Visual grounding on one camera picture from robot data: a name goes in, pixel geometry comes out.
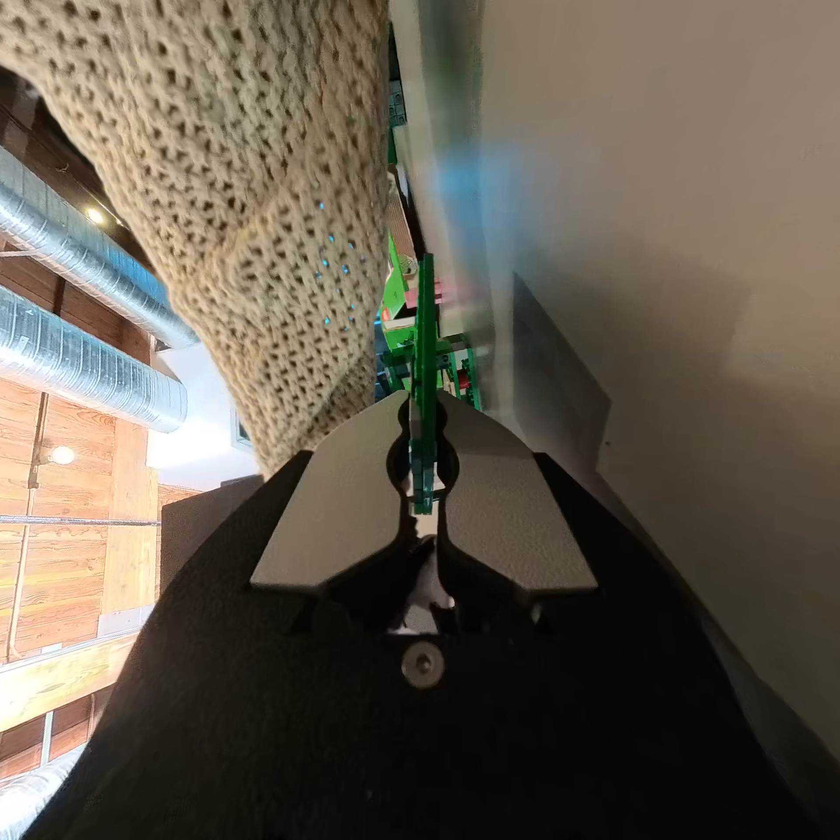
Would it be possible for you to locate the person's right forearm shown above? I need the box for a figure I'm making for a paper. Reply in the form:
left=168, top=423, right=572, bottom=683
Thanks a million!
left=0, top=0, right=392, bottom=478

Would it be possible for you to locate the green lego plate with tiles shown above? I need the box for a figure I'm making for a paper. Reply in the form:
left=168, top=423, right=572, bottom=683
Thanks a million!
left=407, top=252, right=442, bottom=516

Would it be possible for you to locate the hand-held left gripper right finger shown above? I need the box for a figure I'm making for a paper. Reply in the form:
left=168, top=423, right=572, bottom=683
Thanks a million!
left=436, top=390, right=599, bottom=599

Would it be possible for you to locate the green cardboard lego box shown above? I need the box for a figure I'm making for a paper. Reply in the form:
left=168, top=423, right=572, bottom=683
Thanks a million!
left=381, top=174, right=422, bottom=330

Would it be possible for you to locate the silver ventilation duct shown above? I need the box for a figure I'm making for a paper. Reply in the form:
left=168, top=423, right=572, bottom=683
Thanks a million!
left=0, top=146, right=199, bottom=350
left=0, top=284, right=189, bottom=434
left=0, top=753, right=88, bottom=840

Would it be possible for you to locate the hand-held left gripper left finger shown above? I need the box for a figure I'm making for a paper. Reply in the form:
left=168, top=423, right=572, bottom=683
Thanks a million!
left=249, top=390, right=411, bottom=598

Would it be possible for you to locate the green lego box build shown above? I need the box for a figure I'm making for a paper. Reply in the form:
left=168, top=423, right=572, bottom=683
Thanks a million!
left=377, top=331, right=484, bottom=414

